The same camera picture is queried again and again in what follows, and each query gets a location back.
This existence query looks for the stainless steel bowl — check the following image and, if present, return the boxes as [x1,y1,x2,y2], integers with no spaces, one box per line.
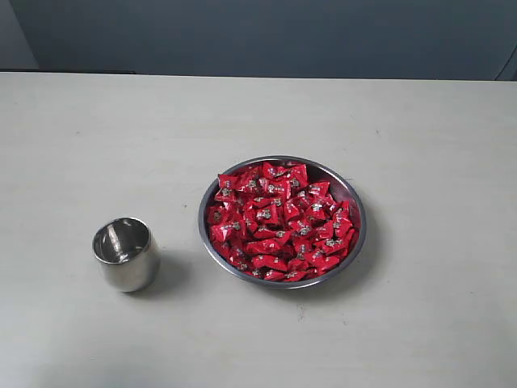
[197,155,368,290]

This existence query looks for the pile of red candies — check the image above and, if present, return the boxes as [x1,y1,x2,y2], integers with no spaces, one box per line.
[206,160,358,282]

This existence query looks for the stainless steel cup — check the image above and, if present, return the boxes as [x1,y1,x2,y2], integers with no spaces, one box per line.
[92,217,161,293]

